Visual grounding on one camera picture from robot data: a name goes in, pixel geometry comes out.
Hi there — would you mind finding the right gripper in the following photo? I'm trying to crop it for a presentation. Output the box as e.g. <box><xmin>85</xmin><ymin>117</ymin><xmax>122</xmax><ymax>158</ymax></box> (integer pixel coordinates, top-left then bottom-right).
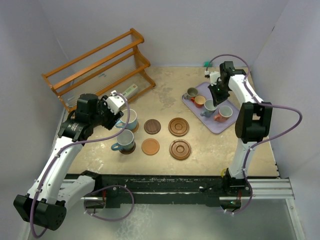
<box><xmin>208</xmin><ymin>80</ymin><xmax>231</xmax><ymax>107</ymax></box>

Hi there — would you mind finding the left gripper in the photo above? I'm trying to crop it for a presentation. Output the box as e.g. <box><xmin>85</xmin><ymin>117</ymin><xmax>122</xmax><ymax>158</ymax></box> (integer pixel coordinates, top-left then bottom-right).
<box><xmin>90</xmin><ymin>96</ymin><xmax>123</xmax><ymax>129</ymax></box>

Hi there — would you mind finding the pink mug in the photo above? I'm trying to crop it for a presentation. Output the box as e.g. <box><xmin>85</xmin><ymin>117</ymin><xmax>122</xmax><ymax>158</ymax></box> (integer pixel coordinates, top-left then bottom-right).
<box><xmin>213</xmin><ymin>105</ymin><xmax>233</xmax><ymax>123</ymax></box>

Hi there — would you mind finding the orange cup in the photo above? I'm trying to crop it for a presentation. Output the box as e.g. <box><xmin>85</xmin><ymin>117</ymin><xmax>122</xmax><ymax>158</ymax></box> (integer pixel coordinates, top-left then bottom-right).
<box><xmin>190</xmin><ymin>95</ymin><xmax>206</xmax><ymax>108</ymax></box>

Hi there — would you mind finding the large light blue mug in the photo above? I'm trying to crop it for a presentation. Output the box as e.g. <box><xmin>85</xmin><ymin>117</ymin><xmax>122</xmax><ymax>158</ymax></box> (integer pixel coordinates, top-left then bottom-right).
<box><xmin>115</xmin><ymin>109</ymin><xmax>138</xmax><ymax>132</ymax></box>

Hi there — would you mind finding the small grey green cup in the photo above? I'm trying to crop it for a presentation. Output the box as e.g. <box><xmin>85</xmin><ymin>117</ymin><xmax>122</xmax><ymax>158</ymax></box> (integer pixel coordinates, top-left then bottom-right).
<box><xmin>183</xmin><ymin>87</ymin><xmax>199</xmax><ymax>100</ymax></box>

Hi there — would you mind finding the teal patterned mug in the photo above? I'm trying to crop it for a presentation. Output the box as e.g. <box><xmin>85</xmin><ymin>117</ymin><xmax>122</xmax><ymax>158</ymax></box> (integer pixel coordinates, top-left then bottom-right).
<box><xmin>111</xmin><ymin>129</ymin><xmax>135</xmax><ymax>151</ymax></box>

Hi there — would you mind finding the light wooden coaster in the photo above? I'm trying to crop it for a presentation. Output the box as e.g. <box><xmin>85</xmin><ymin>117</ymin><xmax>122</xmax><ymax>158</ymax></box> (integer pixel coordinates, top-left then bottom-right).
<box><xmin>141</xmin><ymin>138</ymin><xmax>160</xmax><ymax>156</ymax></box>
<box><xmin>131</xmin><ymin>123</ymin><xmax>139</xmax><ymax>133</ymax></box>

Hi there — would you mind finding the dark walnut coaster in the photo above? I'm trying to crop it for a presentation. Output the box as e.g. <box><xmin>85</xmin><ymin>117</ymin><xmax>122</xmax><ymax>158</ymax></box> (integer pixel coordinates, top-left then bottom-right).
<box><xmin>143</xmin><ymin>119</ymin><xmax>161</xmax><ymax>135</ymax></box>
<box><xmin>119</xmin><ymin>143</ymin><xmax>136</xmax><ymax>155</ymax></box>

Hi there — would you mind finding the ringed brown coaster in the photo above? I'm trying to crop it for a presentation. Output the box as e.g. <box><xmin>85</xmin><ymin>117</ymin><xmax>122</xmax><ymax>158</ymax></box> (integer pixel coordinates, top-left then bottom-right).
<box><xmin>168</xmin><ymin>117</ymin><xmax>190</xmax><ymax>137</ymax></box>
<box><xmin>169</xmin><ymin>139</ymin><xmax>192</xmax><ymax>161</ymax></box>

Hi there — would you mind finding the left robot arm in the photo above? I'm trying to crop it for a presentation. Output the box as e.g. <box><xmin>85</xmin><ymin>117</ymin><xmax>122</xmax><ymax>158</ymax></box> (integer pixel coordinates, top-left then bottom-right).
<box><xmin>13</xmin><ymin>91</ymin><xmax>129</xmax><ymax>239</ymax></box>

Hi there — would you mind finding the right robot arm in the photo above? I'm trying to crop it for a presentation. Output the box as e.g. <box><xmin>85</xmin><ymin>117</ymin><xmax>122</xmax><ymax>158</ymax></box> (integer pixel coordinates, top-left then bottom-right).
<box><xmin>204</xmin><ymin>61</ymin><xmax>273</xmax><ymax>196</ymax></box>

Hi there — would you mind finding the green staples box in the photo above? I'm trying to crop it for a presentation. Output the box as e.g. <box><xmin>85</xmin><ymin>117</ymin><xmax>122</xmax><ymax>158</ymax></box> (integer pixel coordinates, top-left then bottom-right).
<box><xmin>122</xmin><ymin>83</ymin><xmax>139</xmax><ymax>100</ymax></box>

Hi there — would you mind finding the orange wooden three-tier shelf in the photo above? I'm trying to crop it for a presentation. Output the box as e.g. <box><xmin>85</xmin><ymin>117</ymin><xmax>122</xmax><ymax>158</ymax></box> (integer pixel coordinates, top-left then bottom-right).
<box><xmin>41</xmin><ymin>28</ymin><xmax>156</xmax><ymax>112</ymax></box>

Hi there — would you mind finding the yellow tape roll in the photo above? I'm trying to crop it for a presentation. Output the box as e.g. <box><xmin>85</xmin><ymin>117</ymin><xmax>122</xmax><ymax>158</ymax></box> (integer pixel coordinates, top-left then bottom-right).
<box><xmin>221</xmin><ymin>168</ymin><xmax>227</xmax><ymax>178</ymax></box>

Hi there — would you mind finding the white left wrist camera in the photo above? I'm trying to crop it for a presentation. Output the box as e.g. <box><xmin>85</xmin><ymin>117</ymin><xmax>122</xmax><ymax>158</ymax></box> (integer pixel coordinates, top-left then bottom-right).
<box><xmin>105</xmin><ymin>90</ymin><xmax>128</xmax><ymax>115</ymax></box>

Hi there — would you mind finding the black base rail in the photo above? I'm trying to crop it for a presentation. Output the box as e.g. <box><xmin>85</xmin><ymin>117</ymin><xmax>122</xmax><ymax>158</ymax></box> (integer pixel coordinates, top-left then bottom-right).
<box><xmin>79</xmin><ymin>169</ymin><xmax>252</xmax><ymax>210</ymax></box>

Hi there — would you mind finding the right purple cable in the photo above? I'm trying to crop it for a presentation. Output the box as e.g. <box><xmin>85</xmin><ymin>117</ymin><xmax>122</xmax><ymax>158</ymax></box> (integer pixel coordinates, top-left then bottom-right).
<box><xmin>206</xmin><ymin>54</ymin><xmax>304</xmax><ymax>217</ymax></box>

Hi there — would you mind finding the purple cable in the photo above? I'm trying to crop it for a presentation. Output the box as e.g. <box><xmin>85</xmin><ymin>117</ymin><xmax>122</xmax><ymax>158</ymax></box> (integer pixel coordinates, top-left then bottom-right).
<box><xmin>206</xmin><ymin>54</ymin><xmax>304</xmax><ymax>217</ymax></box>
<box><xmin>29</xmin><ymin>92</ymin><xmax>137</xmax><ymax>238</ymax></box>

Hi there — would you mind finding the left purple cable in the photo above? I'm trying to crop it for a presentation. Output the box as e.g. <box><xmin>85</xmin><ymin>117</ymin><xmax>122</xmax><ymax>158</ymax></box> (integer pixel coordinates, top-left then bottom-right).
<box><xmin>29</xmin><ymin>92</ymin><xmax>137</xmax><ymax>238</ymax></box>

